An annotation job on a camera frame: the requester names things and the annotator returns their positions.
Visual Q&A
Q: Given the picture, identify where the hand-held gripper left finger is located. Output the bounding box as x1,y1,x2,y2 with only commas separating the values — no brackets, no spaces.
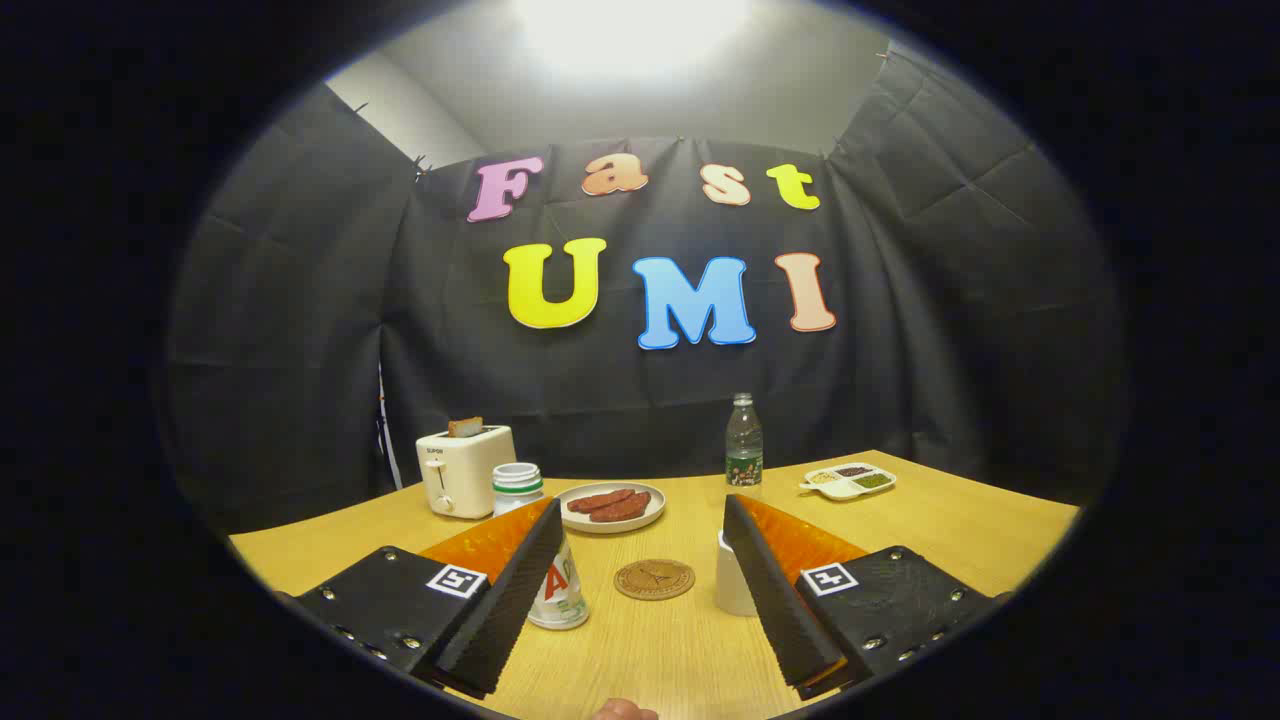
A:
275,497,566,701

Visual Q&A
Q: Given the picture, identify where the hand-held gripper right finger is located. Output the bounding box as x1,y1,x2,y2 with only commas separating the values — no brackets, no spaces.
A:
722,494,1011,701

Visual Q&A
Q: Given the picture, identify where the white juice bottle green label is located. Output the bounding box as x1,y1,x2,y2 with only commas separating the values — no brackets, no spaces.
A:
492,462,591,631

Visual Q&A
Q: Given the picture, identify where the white cup wooden handle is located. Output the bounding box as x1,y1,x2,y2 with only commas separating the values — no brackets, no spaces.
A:
714,530,761,618

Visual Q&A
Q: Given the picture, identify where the round cork coaster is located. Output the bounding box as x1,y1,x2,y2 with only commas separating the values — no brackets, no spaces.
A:
613,558,696,602

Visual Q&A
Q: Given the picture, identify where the clear plastic water bottle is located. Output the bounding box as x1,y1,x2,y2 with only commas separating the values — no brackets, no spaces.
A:
725,393,765,498

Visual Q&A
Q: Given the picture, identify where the wooden table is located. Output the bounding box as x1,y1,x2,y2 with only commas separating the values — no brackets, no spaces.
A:
228,450,1083,720

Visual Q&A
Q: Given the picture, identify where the white round plate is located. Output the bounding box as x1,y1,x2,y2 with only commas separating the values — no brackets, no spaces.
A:
556,482,667,535

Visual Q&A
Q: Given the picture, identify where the white divided snack dish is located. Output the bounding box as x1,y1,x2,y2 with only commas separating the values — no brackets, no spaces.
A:
799,462,898,501

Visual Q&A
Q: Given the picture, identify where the red sausage patty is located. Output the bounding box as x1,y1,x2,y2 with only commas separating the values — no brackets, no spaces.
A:
588,491,653,524
567,488,636,515

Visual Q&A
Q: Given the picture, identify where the cream toaster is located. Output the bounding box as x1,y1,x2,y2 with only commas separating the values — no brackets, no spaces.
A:
415,425,518,520

